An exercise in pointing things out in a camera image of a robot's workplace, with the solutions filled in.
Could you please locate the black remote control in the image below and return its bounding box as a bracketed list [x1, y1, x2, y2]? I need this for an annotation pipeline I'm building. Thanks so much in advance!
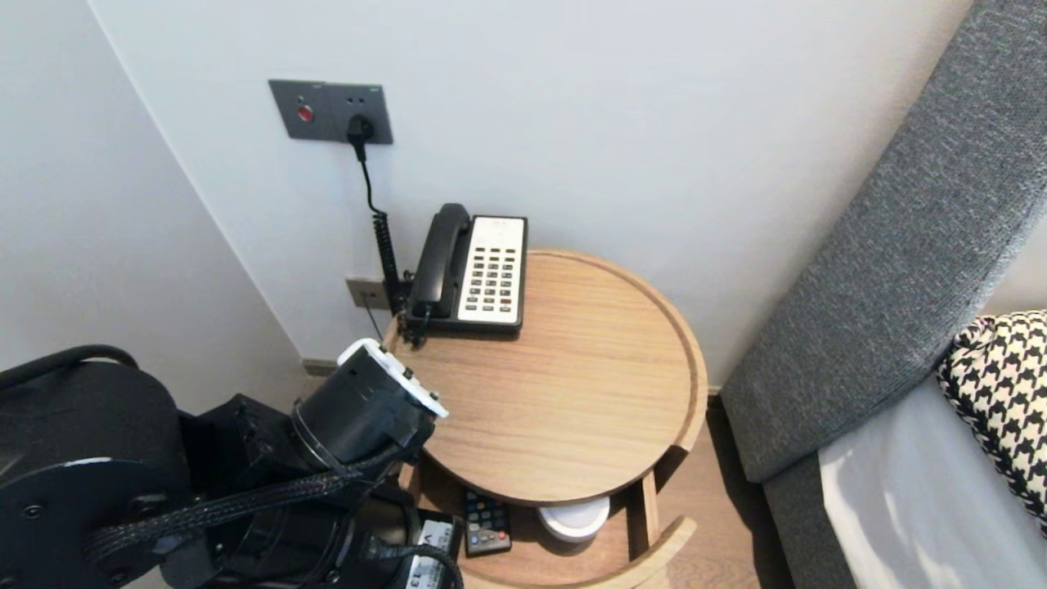
[464, 491, 513, 559]

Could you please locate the white round lidded box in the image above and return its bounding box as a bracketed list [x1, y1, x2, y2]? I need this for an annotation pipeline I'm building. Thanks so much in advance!
[537, 497, 611, 543]

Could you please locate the curved front wooden drawer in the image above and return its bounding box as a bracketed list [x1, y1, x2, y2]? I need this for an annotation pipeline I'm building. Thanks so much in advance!
[401, 458, 698, 589]

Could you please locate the white left wrist end plate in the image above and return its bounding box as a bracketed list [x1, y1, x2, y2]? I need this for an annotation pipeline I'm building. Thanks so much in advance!
[338, 338, 449, 420]

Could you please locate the round wooden side table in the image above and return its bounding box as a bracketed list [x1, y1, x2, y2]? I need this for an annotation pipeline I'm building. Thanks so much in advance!
[378, 250, 709, 510]

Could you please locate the black and white desk telephone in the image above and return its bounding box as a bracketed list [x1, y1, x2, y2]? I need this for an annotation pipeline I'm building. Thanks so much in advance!
[407, 215, 529, 335]

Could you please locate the black telephone handset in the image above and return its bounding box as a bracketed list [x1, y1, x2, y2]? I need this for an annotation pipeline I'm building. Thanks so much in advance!
[409, 205, 474, 320]

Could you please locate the black power plug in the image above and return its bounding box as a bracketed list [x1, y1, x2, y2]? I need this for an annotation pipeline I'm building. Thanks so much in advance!
[346, 115, 375, 160]

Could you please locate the grey upholstered headboard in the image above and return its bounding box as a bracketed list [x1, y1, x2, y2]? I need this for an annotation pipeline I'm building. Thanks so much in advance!
[720, 0, 1047, 483]

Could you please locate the black white houndstooth pillow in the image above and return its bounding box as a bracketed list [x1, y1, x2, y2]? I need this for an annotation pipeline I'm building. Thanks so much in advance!
[935, 311, 1047, 537]

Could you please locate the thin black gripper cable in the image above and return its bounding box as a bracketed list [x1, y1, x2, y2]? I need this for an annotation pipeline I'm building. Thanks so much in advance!
[360, 536, 463, 589]

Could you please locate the black braided sleeve cable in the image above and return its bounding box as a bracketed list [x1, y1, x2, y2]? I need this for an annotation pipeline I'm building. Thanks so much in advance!
[82, 458, 410, 565]

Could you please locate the black coiled handset cord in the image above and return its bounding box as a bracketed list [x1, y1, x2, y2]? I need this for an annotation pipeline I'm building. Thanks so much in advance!
[398, 303, 434, 348]

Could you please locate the beige wall phone socket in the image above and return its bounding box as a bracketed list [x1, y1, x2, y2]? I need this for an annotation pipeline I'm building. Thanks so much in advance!
[347, 277, 393, 310]

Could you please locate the black coiled power cable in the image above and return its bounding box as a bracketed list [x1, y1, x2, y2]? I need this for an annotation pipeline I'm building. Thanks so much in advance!
[358, 143, 406, 316]

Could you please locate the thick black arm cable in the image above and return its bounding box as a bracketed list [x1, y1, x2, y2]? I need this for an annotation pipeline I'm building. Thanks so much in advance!
[0, 345, 138, 392]

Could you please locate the grey fabric bed frame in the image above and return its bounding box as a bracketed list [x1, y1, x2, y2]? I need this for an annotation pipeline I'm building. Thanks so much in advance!
[761, 454, 856, 589]

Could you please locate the grey wall power socket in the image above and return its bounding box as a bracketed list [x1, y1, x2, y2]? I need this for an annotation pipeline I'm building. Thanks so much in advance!
[326, 83, 393, 146]

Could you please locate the grey switch plate red button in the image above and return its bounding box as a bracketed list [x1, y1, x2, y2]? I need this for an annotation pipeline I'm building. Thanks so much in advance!
[270, 79, 330, 141]

